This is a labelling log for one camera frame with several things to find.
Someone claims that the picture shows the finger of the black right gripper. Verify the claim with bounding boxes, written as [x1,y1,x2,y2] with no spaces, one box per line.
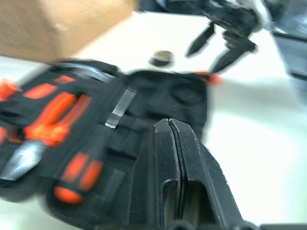
[212,32,256,73]
[187,23,215,58]

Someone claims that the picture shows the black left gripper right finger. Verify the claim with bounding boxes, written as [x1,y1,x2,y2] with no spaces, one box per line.
[170,119,243,226]

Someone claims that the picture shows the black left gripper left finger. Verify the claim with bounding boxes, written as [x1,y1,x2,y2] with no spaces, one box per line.
[129,118,182,227]

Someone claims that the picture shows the orange utility knife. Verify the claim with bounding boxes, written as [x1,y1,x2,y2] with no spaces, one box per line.
[194,70,223,86]

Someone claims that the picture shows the tan adhesive tape roll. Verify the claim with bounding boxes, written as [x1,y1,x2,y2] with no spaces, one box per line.
[148,50,175,69]

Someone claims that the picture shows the black plastic tool case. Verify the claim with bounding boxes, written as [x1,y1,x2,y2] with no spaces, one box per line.
[0,59,211,230]

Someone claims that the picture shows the orange black screwdriver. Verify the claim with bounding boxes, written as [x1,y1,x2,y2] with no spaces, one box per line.
[52,87,139,207]

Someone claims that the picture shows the brown cardboard box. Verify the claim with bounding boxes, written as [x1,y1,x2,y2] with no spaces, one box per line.
[0,0,140,64]

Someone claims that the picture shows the orange black tape measure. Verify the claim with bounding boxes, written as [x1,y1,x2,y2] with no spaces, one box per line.
[0,80,22,103]

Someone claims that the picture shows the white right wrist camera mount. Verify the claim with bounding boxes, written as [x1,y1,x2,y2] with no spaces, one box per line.
[249,0,274,31]

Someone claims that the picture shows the orange handled pliers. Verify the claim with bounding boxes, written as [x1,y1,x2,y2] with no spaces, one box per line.
[0,92,93,182]

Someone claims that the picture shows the hammer with black orange handle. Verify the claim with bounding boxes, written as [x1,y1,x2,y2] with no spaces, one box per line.
[21,61,118,101]

